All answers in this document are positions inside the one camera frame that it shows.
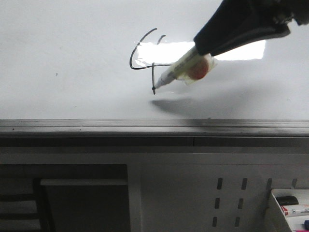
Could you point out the white marker holder box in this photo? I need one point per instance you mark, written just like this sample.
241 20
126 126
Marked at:
276 221

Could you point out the white perforated metal panel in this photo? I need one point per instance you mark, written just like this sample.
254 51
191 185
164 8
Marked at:
188 189

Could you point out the blue marker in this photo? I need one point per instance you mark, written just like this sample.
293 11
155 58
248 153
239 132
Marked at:
306 224

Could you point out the dark cabinet with shelf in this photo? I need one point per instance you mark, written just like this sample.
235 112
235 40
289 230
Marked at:
64 198

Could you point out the white whiteboard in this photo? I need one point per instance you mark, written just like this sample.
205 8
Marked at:
91 59

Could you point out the black marker cap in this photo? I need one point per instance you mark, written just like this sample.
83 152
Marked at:
287 200

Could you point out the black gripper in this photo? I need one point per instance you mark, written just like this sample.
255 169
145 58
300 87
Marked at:
239 22

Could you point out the red-capped white marker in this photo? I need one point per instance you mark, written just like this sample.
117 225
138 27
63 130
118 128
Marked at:
295 210

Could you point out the white black-tip whiteboard marker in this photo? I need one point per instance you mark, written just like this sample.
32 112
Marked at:
190 68

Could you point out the grey aluminium whiteboard tray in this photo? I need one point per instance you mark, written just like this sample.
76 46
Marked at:
129 132

